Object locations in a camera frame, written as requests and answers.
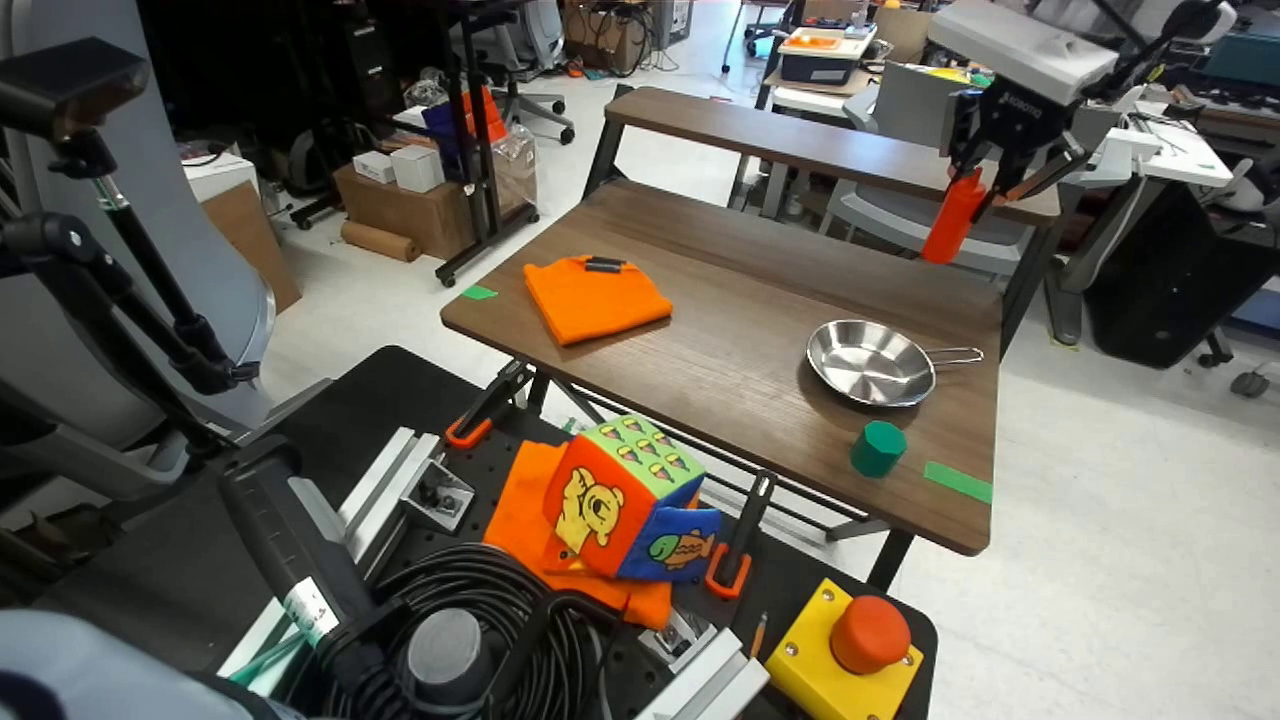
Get green tape strip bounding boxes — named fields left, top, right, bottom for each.
left=459, top=283, right=499, bottom=305
left=923, top=462, right=992, bottom=504

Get yellow box red button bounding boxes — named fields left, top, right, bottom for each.
left=767, top=580, right=927, bottom=720

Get orange clamp right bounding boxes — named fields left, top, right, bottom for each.
left=698, top=471, right=780, bottom=603

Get green cylinder cup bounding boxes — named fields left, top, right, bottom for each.
left=851, top=420, right=906, bottom=480

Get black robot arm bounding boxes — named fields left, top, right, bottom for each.
left=927, top=0, right=1237, bottom=202

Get grey office chair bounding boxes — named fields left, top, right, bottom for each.
left=814, top=62, right=1057, bottom=283

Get orange clamp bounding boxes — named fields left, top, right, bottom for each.
left=698, top=471, right=780, bottom=603
left=442, top=359, right=528, bottom=454

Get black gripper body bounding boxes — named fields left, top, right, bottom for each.
left=947, top=80, right=1074, bottom=198

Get folded orange cloth on table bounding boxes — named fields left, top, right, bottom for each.
left=522, top=258, right=672, bottom=348

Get colourful soft toy cube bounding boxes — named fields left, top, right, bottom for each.
left=545, top=418, right=720, bottom=586

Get green tape strip right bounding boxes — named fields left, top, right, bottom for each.
left=923, top=462, right=992, bottom=504

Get raised wooden desk shelf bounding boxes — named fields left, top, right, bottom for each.
left=599, top=85, right=1062, bottom=223

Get silver metal pan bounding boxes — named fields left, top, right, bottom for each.
left=802, top=321, right=988, bottom=411

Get orange clamp left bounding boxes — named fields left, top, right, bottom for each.
left=442, top=359, right=528, bottom=454

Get black floor stand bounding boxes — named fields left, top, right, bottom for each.
left=434, top=0, right=535, bottom=289

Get brown wooden desk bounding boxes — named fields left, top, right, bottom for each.
left=442, top=182, right=1001, bottom=557

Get green tape strip left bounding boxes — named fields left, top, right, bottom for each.
left=459, top=283, right=499, bottom=305

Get cardboard box on floor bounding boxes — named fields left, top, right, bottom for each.
left=332, top=169, right=471, bottom=260

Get black base platform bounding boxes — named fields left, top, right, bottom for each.
left=35, top=345, right=938, bottom=720

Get red ketchup bottle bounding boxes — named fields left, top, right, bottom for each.
left=920, top=171, right=988, bottom=266

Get coiled black cables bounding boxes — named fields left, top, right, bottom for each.
left=311, top=535, right=610, bottom=720

